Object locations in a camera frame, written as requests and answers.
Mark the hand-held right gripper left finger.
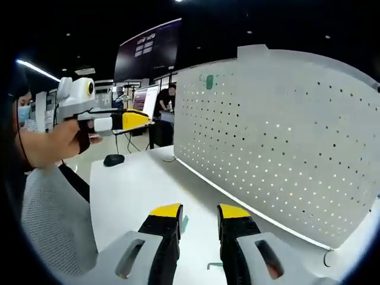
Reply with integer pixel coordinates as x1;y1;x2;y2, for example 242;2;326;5
88;203;183;285

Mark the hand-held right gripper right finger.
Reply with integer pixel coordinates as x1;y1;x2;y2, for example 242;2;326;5
216;203;330;285

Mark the white perforated mounting plate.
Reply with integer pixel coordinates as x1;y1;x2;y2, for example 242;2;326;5
173;49;380;252

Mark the person's left hand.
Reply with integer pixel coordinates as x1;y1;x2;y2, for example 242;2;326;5
48;119;104;163

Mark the lit computer monitor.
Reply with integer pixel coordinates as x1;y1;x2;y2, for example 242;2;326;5
132;84;161;119

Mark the black computer mouse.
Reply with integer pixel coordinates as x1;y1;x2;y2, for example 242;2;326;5
103;154;125;167

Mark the straight ceiling light strip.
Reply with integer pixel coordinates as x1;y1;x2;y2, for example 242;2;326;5
16;59;61;83

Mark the operator in striped shirt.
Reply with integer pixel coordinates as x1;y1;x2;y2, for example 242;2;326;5
5;68;33;208

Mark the large dark wall screen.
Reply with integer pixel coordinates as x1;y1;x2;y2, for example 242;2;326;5
114;18;182;81

